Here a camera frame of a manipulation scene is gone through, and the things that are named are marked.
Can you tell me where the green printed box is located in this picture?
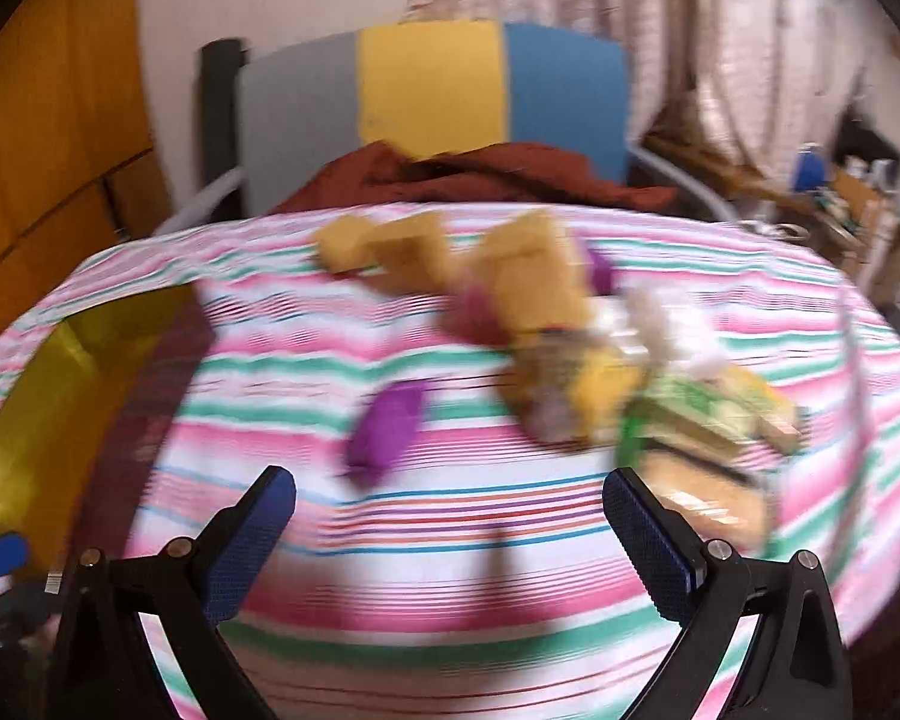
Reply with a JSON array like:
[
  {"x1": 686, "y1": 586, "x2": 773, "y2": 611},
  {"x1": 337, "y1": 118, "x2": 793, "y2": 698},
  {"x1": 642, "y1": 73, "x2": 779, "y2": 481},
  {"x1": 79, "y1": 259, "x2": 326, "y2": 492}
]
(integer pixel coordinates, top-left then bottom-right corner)
[{"x1": 617, "y1": 374, "x2": 756, "y2": 466}]

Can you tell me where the yellow knit hat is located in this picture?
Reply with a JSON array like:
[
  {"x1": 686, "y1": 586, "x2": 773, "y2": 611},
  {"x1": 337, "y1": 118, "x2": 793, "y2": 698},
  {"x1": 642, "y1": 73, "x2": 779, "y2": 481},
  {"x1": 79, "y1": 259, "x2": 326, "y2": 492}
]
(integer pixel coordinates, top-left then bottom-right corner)
[{"x1": 504, "y1": 330, "x2": 649, "y2": 450}]

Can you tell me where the purple small object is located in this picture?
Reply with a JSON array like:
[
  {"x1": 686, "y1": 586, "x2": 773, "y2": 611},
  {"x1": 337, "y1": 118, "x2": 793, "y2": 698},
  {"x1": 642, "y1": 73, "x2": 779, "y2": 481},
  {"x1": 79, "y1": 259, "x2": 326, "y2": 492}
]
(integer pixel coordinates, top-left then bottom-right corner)
[{"x1": 344, "y1": 380, "x2": 429, "y2": 486}]

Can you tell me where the gold storage box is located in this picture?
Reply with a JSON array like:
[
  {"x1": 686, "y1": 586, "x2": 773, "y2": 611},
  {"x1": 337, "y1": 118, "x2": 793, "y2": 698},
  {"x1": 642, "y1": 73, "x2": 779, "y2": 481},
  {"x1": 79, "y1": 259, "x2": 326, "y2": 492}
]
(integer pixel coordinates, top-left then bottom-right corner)
[{"x1": 0, "y1": 284, "x2": 199, "y2": 575}]

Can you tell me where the tan green small box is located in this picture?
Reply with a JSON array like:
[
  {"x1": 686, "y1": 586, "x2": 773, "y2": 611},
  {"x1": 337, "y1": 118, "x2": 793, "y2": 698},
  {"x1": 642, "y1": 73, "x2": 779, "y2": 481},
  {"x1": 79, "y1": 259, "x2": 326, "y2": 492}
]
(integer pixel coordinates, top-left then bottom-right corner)
[{"x1": 717, "y1": 364, "x2": 806, "y2": 457}]

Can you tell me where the striped pink green blanket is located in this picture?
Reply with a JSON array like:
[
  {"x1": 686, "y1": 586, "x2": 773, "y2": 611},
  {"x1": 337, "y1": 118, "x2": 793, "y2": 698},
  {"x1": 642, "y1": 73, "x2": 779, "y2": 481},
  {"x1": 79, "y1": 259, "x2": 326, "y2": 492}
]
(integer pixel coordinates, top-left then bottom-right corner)
[{"x1": 0, "y1": 206, "x2": 900, "y2": 718}]

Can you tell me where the wooden wardrobe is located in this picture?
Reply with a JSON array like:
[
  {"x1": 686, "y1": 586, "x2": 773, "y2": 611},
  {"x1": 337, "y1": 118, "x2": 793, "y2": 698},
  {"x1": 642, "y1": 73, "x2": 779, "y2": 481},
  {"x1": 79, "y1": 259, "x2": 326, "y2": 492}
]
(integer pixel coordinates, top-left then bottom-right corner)
[{"x1": 0, "y1": 0, "x2": 172, "y2": 335}]

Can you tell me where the cluttered wooden desk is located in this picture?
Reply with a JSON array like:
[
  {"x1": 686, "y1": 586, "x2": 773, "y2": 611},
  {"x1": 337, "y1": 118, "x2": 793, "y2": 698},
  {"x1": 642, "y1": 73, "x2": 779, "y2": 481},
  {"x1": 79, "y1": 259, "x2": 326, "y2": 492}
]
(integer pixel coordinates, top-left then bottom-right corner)
[{"x1": 642, "y1": 101, "x2": 900, "y2": 310}]

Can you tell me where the pink hair roller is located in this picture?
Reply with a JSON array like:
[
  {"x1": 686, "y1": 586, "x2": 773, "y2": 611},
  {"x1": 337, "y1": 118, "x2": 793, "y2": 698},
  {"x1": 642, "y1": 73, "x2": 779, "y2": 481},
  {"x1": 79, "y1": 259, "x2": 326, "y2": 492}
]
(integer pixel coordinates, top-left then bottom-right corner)
[{"x1": 442, "y1": 281, "x2": 509, "y2": 346}]

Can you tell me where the small yellow sponge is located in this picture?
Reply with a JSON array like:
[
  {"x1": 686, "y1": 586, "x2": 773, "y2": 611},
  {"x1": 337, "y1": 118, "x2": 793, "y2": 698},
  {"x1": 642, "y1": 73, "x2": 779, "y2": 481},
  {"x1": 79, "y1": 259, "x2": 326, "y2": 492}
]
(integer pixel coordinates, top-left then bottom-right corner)
[{"x1": 315, "y1": 213, "x2": 377, "y2": 275}]

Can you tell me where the tall yellow sponge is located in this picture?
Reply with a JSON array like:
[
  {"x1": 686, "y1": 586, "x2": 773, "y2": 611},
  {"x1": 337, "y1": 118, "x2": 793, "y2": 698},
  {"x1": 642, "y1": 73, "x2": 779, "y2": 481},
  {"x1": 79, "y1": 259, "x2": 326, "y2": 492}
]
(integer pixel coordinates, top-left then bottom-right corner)
[{"x1": 464, "y1": 210, "x2": 592, "y2": 338}]

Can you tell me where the square yellow sponge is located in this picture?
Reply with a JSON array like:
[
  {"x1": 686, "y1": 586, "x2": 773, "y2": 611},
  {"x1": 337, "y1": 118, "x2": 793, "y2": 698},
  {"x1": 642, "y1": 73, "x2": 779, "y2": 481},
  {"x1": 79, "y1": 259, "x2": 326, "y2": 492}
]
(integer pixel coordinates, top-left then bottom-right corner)
[{"x1": 367, "y1": 211, "x2": 453, "y2": 294}]

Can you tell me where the grey yellow blue chair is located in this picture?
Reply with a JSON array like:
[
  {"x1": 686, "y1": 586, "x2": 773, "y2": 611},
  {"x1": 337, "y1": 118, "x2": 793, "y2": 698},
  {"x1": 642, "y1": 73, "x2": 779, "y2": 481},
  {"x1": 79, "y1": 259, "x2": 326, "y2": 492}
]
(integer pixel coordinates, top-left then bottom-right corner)
[{"x1": 162, "y1": 20, "x2": 740, "y2": 231}]

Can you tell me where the dark red cloth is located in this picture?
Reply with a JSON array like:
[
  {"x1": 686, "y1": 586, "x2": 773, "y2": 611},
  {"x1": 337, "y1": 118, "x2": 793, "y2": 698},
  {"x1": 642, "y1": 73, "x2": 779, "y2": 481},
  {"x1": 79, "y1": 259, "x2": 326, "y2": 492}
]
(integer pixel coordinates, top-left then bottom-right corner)
[{"x1": 276, "y1": 142, "x2": 678, "y2": 213}]

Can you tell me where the patterned curtain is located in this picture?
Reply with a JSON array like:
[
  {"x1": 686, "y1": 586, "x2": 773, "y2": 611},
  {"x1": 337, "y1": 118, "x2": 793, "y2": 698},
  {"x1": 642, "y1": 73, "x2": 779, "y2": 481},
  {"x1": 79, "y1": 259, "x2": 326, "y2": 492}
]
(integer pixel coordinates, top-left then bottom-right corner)
[{"x1": 406, "y1": 0, "x2": 880, "y2": 184}]

